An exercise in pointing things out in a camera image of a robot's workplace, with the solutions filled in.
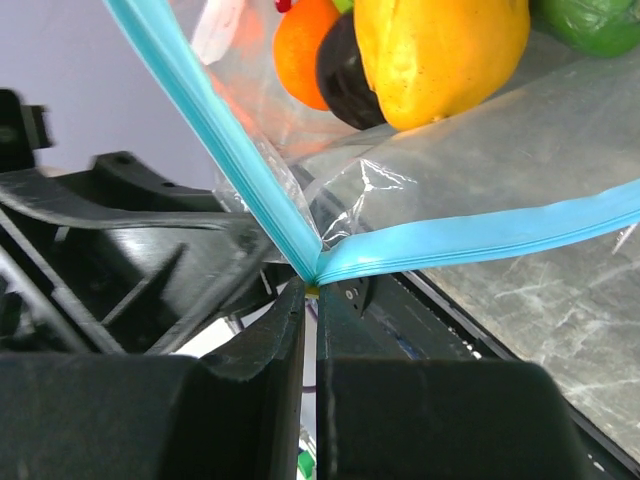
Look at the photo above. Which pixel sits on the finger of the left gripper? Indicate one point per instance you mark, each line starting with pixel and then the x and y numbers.
pixel 118 260

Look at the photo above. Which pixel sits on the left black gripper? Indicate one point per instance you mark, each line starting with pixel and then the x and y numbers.
pixel 23 131

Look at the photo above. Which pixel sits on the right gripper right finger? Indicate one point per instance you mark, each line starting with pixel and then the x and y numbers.
pixel 385 417

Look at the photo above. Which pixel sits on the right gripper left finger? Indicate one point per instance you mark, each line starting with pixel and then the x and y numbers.
pixel 230 414

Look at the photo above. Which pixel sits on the red chili pepper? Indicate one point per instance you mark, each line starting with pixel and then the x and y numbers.
pixel 283 6

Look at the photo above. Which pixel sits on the orange tangerine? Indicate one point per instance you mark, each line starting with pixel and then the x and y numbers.
pixel 296 42

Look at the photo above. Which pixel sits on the dark purple mangosteen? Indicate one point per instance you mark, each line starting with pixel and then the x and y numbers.
pixel 341 80

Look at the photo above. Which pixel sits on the clear blue-zipper zip bag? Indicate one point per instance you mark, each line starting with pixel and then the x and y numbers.
pixel 548 162

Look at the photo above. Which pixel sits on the yellow orange persimmon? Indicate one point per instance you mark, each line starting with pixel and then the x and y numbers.
pixel 428 60

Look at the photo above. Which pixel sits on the green lime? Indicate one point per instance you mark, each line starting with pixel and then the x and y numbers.
pixel 605 28

